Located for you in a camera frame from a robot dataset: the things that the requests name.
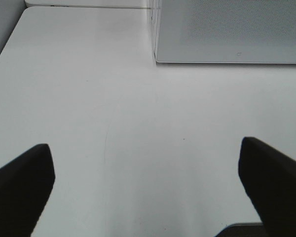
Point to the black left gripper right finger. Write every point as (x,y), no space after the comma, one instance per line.
(269,179)

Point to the white microwave door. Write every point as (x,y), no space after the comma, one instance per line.
(224,31)

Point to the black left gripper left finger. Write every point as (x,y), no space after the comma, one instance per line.
(25,187)

